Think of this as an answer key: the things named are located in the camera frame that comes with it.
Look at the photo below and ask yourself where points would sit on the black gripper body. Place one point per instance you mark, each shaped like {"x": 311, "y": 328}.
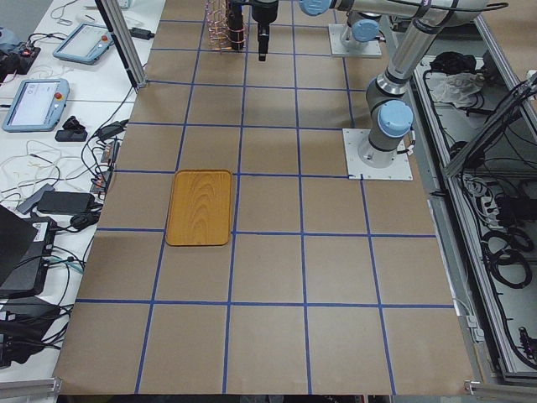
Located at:
{"x": 264, "y": 12}

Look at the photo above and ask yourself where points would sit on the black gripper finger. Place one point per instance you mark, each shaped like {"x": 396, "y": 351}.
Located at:
{"x": 263, "y": 41}

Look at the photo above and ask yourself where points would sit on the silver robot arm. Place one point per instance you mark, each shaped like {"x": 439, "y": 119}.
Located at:
{"x": 362, "y": 27}
{"x": 428, "y": 18}

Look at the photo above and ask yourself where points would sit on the dark wine bottle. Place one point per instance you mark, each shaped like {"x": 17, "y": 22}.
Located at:
{"x": 235, "y": 25}

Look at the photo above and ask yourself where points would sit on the wooden tray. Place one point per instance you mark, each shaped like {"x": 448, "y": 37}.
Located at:
{"x": 200, "y": 208}

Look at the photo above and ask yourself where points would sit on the black power adapter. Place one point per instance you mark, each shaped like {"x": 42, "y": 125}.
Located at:
{"x": 140, "y": 33}

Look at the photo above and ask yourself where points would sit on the blue teach pendant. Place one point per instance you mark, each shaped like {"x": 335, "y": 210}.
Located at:
{"x": 37, "y": 106}
{"x": 85, "y": 45}

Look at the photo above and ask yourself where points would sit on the white crumpled cloth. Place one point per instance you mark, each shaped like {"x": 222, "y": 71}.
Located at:
{"x": 460, "y": 90}

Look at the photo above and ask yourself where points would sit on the black power brick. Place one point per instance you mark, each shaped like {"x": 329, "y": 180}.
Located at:
{"x": 64, "y": 202}

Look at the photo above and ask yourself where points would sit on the black laptop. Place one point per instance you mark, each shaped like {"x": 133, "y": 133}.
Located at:
{"x": 26, "y": 243}

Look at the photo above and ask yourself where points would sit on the copper wire wine basket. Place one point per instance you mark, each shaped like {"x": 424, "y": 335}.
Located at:
{"x": 216, "y": 20}

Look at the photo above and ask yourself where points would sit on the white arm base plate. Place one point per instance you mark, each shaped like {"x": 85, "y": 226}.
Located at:
{"x": 364, "y": 162}
{"x": 343, "y": 44}

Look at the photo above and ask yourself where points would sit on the aluminium frame post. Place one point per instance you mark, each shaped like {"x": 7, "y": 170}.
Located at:
{"x": 113, "y": 18}

